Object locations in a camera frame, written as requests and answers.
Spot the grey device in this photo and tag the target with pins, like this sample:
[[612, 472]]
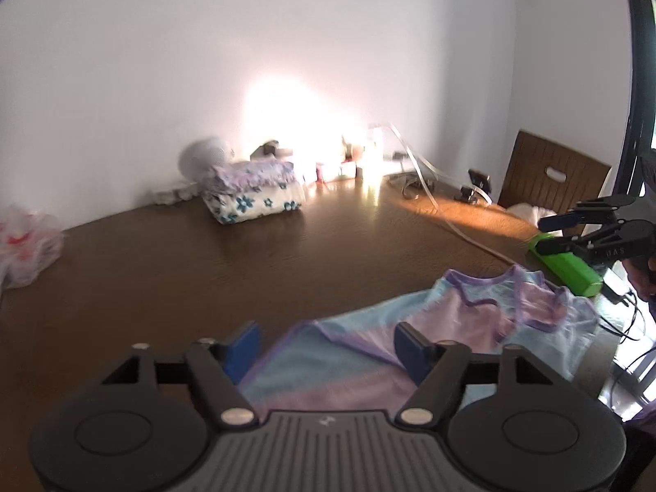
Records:
[[269, 149]]

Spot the white blue-flowered folded cloth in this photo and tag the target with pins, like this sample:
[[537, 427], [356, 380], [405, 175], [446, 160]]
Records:
[[256, 204]]

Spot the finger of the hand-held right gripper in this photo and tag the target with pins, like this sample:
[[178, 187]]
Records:
[[561, 221], [556, 247]]

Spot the black phone holder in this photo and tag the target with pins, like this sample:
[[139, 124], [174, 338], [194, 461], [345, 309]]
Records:
[[479, 180]]

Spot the white power adapter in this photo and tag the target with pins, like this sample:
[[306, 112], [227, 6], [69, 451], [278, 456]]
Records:
[[615, 284]]

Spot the purple floral folded cloth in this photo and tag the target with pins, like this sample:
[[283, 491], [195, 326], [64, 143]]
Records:
[[253, 177]]

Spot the white power strip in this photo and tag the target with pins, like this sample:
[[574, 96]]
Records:
[[177, 194]]

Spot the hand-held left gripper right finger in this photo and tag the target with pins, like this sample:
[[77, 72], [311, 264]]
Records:
[[410, 351]]

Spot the white round fan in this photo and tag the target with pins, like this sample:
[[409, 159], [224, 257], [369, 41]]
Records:
[[202, 159]]

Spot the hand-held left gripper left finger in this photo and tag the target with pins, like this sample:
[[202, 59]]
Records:
[[243, 351]]

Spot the small red and white boxes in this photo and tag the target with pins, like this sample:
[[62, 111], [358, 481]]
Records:
[[335, 170]]

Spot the green box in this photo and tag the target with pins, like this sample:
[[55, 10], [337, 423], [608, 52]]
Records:
[[566, 266]]

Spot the wooden chair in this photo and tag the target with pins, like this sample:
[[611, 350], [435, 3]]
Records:
[[556, 174]]

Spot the translucent plastic bag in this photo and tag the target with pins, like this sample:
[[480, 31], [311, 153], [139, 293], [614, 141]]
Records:
[[28, 246]]

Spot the blue and purple shirt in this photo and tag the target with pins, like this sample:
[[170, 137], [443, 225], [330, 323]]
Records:
[[461, 328]]

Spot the small black gadget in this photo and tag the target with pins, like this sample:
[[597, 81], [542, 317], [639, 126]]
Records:
[[412, 188]]

